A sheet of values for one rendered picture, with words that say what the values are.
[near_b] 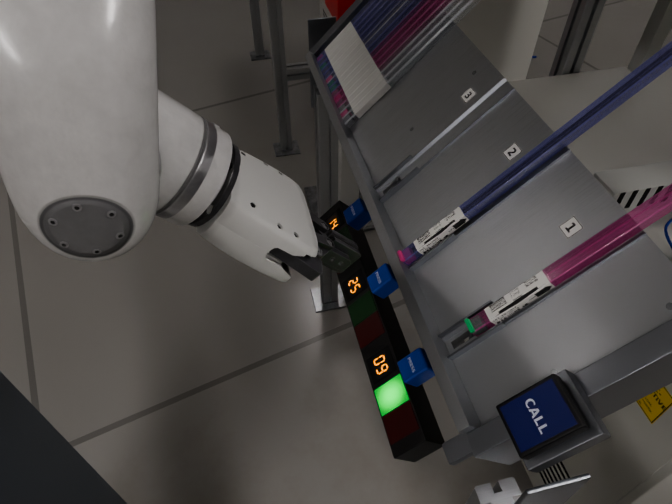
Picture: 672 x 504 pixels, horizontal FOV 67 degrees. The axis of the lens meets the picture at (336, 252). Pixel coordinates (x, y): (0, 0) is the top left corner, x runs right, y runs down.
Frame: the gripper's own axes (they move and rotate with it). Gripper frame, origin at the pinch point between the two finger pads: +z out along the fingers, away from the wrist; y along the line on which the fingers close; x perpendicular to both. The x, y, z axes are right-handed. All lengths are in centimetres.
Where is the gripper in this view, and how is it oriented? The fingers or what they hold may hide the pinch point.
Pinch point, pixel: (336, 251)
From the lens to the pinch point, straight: 51.1
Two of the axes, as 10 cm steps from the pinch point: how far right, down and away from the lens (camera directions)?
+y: 2.3, 7.2, -6.6
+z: 6.8, 3.7, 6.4
